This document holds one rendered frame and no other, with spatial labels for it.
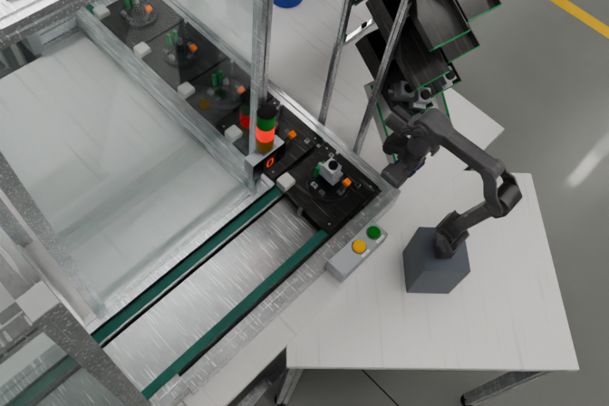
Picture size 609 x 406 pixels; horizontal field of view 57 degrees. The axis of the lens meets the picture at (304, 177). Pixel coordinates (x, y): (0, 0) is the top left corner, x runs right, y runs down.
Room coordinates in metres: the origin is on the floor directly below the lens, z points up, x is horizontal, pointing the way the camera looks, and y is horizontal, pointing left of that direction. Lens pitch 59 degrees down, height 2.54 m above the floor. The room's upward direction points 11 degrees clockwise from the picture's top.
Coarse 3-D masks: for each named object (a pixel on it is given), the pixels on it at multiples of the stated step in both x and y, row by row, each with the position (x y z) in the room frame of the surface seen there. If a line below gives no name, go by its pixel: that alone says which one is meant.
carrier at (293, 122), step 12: (276, 120) 1.13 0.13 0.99; (288, 120) 1.15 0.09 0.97; (300, 120) 1.16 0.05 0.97; (276, 132) 1.06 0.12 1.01; (300, 132) 1.11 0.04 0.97; (312, 132) 1.12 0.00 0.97; (288, 144) 1.04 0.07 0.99; (300, 144) 1.06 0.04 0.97; (312, 144) 1.07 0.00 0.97; (288, 156) 1.01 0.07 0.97; (300, 156) 1.02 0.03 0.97; (276, 168) 0.95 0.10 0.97; (288, 168) 0.97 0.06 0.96
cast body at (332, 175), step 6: (330, 162) 0.93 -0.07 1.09; (336, 162) 0.94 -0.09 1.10; (324, 168) 0.92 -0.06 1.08; (330, 168) 0.92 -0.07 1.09; (336, 168) 0.92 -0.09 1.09; (324, 174) 0.92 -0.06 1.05; (330, 174) 0.91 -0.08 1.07; (336, 174) 0.92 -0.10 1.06; (342, 174) 0.93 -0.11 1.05; (330, 180) 0.90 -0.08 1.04; (336, 180) 0.90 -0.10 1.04
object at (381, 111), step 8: (368, 88) 1.17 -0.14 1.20; (368, 96) 1.16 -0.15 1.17; (384, 104) 1.18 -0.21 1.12; (376, 112) 1.13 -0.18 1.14; (384, 112) 1.16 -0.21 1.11; (376, 120) 1.12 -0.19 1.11; (384, 128) 1.09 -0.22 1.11; (384, 136) 1.08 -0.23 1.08; (408, 136) 1.14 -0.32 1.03; (392, 160) 1.04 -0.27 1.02
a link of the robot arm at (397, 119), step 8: (392, 112) 0.90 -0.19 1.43; (400, 112) 0.90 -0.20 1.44; (384, 120) 0.89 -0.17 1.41; (392, 120) 0.88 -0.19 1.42; (400, 120) 0.88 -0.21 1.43; (408, 120) 0.88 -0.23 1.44; (392, 128) 0.87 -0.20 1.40; (400, 128) 0.87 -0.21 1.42; (408, 128) 0.84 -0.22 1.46; (416, 128) 0.83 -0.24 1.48; (424, 128) 0.83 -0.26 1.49; (400, 136) 0.86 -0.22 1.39; (416, 136) 0.83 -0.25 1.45; (424, 136) 0.82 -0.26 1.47
